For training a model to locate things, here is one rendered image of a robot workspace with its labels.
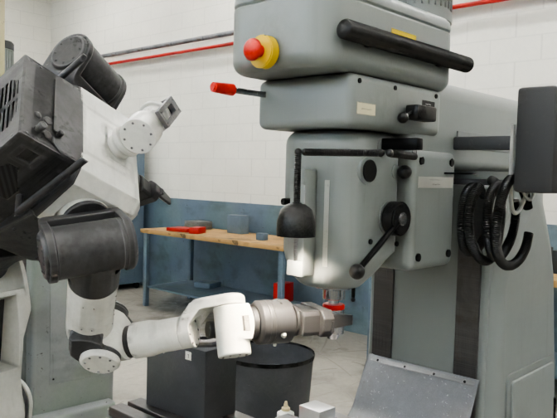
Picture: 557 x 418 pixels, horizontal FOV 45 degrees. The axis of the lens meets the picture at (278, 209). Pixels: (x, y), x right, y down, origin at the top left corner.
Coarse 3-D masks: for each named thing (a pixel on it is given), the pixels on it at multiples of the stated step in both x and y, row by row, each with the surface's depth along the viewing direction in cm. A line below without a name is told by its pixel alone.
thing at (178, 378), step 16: (176, 352) 173; (192, 352) 169; (208, 352) 167; (160, 368) 177; (176, 368) 173; (192, 368) 169; (208, 368) 168; (224, 368) 172; (160, 384) 177; (176, 384) 173; (192, 384) 170; (208, 384) 168; (224, 384) 173; (160, 400) 177; (176, 400) 173; (192, 400) 170; (208, 400) 168; (224, 400) 173; (192, 416) 170; (208, 416) 169
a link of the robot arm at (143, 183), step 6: (138, 174) 174; (138, 180) 173; (144, 180) 176; (138, 186) 175; (144, 186) 175; (150, 186) 178; (156, 186) 178; (144, 192) 175; (150, 192) 177; (156, 192) 177; (144, 198) 177; (150, 198) 177; (156, 198) 178; (144, 204) 179
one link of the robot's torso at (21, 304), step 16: (16, 272) 146; (0, 288) 148; (16, 288) 146; (0, 304) 143; (16, 304) 142; (0, 320) 144; (16, 320) 143; (0, 336) 144; (16, 336) 143; (0, 352) 145; (16, 352) 143; (0, 368) 141; (16, 368) 142; (0, 384) 139; (16, 384) 142; (0, 400) 138; (16, 400) 142; (0, 416) 138; (16, 416) 142
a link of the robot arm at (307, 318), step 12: (276, 300) 134; (288, 300) 135; (276, 312) 131; (288, 312) 132; (300, 312) 134; (312, 312) 134; (324, 312) 134; (288, 324) 131; (300, 324) 134; (312, 324) 134; (324, 324) 133; (276, 336) 131; (288, 336) 132; (324, 336) 135
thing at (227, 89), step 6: (216, 84) 125; (222, 84) 126; (228, 84) 128; (234, 84) 129; (216, 90) 126; (222, 90) 126; (228, 90) 127; (234, 90) 128; (240, 90) 130; (246, 90) 131; (252, 90) 133; (258, 96) 135; (264, 96) 135
